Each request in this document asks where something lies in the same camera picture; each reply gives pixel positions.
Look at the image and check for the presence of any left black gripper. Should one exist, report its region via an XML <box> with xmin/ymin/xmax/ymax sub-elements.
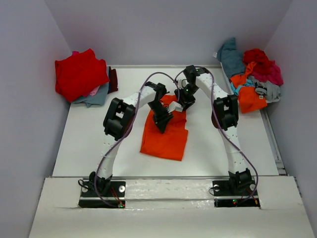
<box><xmin>147</xmin><ymin>101</ymin><xmax>173</xmax><ymax>134</ymax></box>

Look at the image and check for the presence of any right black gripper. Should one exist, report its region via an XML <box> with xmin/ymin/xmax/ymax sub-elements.
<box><xmin>174</xmin><ymin>84</ymin><xmax>199</xmax><ymax>111</ymax></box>

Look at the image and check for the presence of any orange t-shirt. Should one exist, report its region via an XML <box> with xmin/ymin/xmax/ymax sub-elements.
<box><xmin>140</xmin><ymin>94</ymin><xmax>189</xmax><ymax>162</ymax></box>
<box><xmin>230</xmin><ymin>62</ymin><xmax>267</xmax><ymax>114</ymax></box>

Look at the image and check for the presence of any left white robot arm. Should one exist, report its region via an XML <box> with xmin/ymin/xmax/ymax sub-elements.
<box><xmin>89</xmin><ymin>82</ymin><xmax>172</xmax><ymax>197</ymax></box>

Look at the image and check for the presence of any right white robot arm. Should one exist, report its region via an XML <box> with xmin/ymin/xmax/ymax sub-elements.
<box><xmin>175</xmin><ymin>65</ymin><xmax>254</xmax><ymax>196</ymax></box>

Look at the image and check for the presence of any folded maroon t-shirt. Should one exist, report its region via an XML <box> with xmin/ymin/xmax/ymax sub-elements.
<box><xmin>107</xmin><ymin>66</ymin><xmax>118</xmax><ymax>94</ymax></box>

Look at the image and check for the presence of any teal blue crumpled t-shirt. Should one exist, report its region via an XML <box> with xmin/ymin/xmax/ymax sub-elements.
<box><xmin>216</xmin><ymin>37</ymin><xmax>246</xmax><ymax>79</ymax></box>

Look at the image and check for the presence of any folded light blue t-shirt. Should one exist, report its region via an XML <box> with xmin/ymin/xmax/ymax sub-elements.
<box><xmin>72</xmin><ymin>83</ymin><xmax>109</xmax><ymax>108</ymax></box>

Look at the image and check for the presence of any cyan crumpled t-shirt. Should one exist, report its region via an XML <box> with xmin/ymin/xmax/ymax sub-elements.
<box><xmin>230</xmin><ymin>79</ymin><xmax>255</xmax><ymax>96</ymax></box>

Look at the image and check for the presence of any folded pink t-shirt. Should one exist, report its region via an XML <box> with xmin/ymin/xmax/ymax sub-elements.
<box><xmin>88</xmin><ymin>86</ymin><xmax>100</xmax><ymax>96</ymax></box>

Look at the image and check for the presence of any red crumpled t-shirt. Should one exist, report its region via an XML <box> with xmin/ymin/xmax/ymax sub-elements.
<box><xmin>243</xmin><ymin>49</ymin><xmax>272</xmax><ymax>74</ymax></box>

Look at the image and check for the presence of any grey crumpled t-shirt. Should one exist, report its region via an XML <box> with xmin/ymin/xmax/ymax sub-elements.
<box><xmin>248</xmin><ymin>75</ymin><xmax>281</xmax><ymax>103</ymax></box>

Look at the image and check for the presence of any folded red t-shirt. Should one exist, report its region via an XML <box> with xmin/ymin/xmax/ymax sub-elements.
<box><xmin>54</xmin><ymin>49</ymin><xmax>109</xmax><ymax>103</ymax></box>

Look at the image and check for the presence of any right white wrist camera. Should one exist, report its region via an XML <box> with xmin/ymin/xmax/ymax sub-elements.
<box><xmin>176</xmin><ymin>78</ymin><xmax>188</xmax><ymax>89</ymax></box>

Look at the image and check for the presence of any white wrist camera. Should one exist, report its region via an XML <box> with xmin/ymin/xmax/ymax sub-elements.
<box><xmin>176</xmin><ymin>78</ymin><xmax>188</xmax><ymax>89</ymax></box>
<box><xmin>167</xmin><ymin>101</ymin><xmax>183</xmax><ymax>113</ymax></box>

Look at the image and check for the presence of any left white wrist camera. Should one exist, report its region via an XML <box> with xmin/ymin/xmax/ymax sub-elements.
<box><xmin>167</xmin><ymin>101</ymin><xmax>183</xmax><ymax>113</ymax></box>

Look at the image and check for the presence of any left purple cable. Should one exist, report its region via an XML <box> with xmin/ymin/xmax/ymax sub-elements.
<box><xmin>93</xmin><ymin>71</ymin><xmax>180</xmax><ymax>208</ymax></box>

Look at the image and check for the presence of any purple cable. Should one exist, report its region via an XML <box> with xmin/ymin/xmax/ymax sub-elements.
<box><xmin>175</xmin><ymin>66</ymin><xmax>259</xmax><ymax>206</ymax></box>
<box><xmin>93</xmin><ymin>71</ymin><xmax>180</xmax><ymax>208</ymax></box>

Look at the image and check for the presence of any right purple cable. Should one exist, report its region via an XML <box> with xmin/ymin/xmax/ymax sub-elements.
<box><xmin>175</xmin><ymin>66</ymin><xmax>259</xmax><ymax>206</ymax></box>

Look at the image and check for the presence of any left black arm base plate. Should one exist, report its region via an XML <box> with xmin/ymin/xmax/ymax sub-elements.
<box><xmin>78</xmin><ymin>179</ymin><xmax>126</xmax><ymax>209</ymax></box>

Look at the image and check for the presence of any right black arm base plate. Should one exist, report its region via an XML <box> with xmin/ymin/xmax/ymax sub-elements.
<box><xmin>209</xmin><ymin>180</ymin><xmax>260</xmax><ymax>208</ymax></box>

